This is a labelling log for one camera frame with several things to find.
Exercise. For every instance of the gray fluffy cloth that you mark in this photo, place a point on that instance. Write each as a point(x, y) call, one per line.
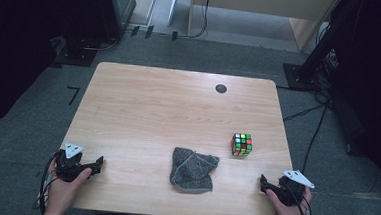
point(191, 171)

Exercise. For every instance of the black stand base plate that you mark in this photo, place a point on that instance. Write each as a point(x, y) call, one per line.
point(76, 57)

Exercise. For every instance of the light wooden desk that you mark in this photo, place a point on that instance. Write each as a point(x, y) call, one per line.
point(268, 0)

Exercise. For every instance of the black metal stand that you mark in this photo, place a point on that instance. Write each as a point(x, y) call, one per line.
point(318, 58)

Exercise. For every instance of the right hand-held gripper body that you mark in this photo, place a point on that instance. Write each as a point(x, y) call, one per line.
point(290, 193)

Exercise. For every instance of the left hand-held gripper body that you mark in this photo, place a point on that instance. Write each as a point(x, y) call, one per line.
point(68, 165)

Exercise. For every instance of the black angled floor tape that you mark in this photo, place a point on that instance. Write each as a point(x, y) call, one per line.
point(74, 93)

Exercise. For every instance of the black cabinet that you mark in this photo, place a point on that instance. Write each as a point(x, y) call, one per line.
point(114, 9)

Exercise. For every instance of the multicoloured puzzle cube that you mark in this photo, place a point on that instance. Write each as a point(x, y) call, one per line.
point(241, 144)

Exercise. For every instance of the dark round table grommet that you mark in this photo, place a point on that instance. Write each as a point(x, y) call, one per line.
point(221, 88)

